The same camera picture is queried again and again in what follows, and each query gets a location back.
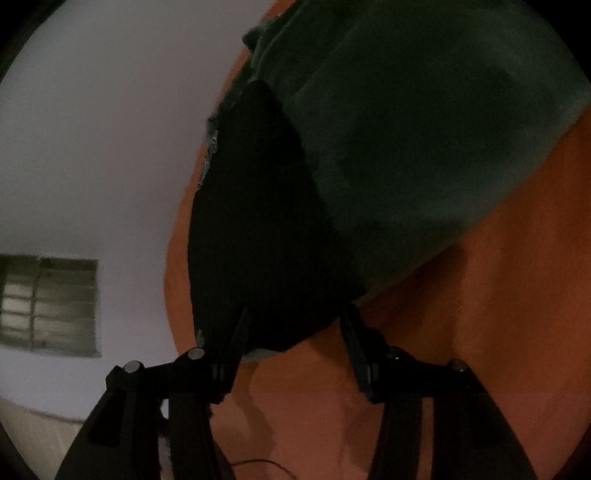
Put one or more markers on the orange blanket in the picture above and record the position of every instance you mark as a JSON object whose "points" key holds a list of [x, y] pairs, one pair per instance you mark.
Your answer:
{"points": [[508, 323]]}

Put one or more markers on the louvered window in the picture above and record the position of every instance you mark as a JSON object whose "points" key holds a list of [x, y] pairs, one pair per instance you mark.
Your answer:
{"points": [[46, 304]]}

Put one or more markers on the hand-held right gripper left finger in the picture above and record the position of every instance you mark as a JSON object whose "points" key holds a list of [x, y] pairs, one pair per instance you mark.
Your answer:
{"points": [[233, 344]]}

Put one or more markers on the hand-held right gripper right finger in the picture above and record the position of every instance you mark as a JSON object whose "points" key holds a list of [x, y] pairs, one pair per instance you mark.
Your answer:
{"points": [[358, 341]]}

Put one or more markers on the black paisley print garment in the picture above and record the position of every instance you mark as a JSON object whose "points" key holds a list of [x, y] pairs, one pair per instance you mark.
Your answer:
{"points": [[258, 230]]}

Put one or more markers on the dark green garment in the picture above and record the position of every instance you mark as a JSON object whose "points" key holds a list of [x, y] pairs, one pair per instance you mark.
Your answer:
{"points": [[415, 138]]}

